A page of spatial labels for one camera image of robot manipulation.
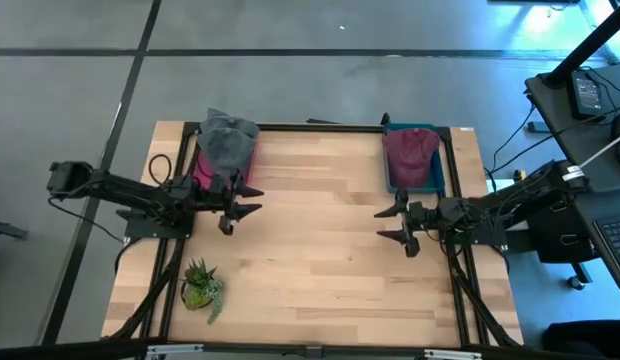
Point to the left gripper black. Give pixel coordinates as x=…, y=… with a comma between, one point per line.
x=215, y=197

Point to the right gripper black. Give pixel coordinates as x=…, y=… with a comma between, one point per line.
x=422, y=217

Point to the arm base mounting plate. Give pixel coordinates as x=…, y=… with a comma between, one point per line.
x=140, y=230
x=492, y=238

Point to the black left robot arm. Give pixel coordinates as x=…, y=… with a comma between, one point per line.
x=130, y=192

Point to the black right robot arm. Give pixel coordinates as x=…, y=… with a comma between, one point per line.
x=520, y=197

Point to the pink plastic bin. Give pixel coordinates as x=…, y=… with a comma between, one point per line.
x=202, y=175

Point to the blue plastic bin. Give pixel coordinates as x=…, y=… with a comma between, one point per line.
x=436, y=175

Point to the succulent plant in black pot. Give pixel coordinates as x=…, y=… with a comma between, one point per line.
x=200, y=287

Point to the small yellow object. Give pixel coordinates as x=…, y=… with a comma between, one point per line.
x=519, y=175

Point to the black drawer cabinet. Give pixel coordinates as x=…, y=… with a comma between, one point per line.
x=560, y=240

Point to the small black block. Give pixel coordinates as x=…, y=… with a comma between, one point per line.
x=538, y=127

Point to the black caster wheel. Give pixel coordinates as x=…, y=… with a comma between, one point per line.
x=576, y=282

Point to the black side desk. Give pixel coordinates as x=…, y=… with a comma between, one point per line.
x=590, y=145

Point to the black laptop keyboard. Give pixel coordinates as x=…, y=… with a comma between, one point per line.
x=617, y=245

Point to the person's leg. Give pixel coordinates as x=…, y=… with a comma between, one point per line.
x=590, y=340

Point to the black power adapter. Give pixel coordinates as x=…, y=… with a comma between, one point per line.
x=586, y=95

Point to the grey chair leg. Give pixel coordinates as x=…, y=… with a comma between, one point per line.
x=7, y=230

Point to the black diagonal pole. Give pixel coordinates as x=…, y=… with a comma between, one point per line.
x=590, y=45

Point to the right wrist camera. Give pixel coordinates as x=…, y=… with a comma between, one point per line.
x=455, y=210

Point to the black aluminium table frame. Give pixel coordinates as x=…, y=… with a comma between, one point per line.
x=315, y=127

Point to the silver frame corner bracket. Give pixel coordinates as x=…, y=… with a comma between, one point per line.
x=175, y=349
x=452, y=354

